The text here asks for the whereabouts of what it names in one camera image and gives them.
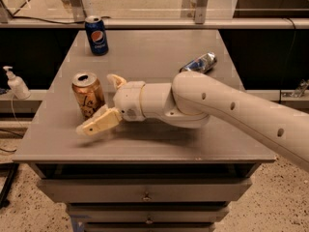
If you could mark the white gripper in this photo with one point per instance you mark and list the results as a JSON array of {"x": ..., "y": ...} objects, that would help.
[{"x": 128, "y": 99}]

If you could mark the orange LaCroix can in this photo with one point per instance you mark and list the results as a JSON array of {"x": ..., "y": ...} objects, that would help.
[{"x": 88, "y": 93}]

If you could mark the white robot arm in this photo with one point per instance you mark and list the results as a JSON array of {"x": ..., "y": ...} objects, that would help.
[{"x": 192, "y": 97}]

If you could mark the blue Pepsi can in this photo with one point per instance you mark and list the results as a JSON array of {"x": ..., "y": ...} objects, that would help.
[{"x": 96, "y": 35}]

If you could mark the silver blue can lying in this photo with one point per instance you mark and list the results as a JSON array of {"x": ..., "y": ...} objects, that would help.
[{"x": 202, "y": 64}]

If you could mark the grey drawer cabinet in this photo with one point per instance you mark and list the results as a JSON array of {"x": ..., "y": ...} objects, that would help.
[{"x": 140, "y": 150}]

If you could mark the white pump bottle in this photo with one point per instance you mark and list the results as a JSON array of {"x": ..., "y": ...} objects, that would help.
[{"x": 17, "y": 84}]

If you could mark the top grey drawer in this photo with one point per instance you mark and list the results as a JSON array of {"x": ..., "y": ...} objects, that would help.
[{"x": 144, "y": 190}]

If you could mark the grey drawer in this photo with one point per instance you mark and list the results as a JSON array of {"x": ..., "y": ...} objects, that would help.
[
  {"x": 143, "y": 227},
  {"x": 144, "y": 190},
  {"x": 149, "y": 212}
]

